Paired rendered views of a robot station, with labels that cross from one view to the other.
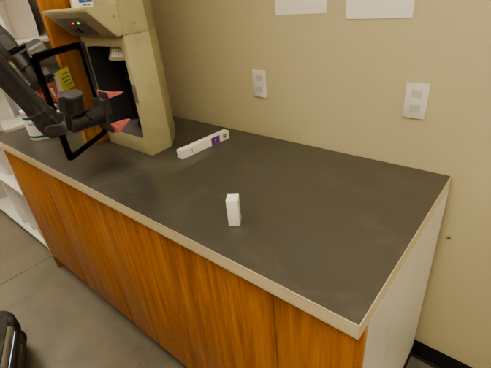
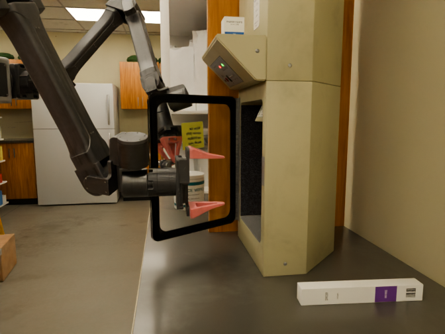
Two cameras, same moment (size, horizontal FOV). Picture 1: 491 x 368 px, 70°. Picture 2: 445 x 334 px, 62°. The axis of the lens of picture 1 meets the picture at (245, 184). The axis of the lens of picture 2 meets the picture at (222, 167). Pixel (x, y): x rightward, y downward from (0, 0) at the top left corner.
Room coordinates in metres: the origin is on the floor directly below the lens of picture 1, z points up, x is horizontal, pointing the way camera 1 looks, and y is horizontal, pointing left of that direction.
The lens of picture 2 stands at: (0.63, -0.08, 1.33)
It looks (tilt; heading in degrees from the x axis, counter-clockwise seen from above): 8 degrees down; 39
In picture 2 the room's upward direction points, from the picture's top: straight up
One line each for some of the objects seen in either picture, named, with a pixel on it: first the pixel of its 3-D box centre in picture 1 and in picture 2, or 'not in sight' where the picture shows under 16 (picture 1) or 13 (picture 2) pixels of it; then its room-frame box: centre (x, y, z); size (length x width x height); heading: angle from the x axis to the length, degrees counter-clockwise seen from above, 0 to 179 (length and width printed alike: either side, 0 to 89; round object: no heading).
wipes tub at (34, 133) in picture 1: (39, 122); not in sight; (1.75, 1.01, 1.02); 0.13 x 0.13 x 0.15
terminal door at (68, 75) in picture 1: (74, 100); (196, 164); (1.41, 0.64, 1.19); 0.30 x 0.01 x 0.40; 170
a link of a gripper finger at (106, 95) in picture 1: (111, 99); (201, 164); (1.18, 0.42, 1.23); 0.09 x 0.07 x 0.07; 138
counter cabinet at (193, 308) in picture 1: (185, 240); not in sight; (1.40, 0.32, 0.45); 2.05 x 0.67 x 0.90; 48
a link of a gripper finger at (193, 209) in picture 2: (117, 119); (201, 197); (1.18, 0.42, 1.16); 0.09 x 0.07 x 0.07; 138
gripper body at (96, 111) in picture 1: (95, 116); (166, 181); (1.13, 0.47, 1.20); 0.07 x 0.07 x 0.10; 48
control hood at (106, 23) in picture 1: (81, 23); (229, 66); (1.43, 0.54, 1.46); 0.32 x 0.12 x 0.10; 48
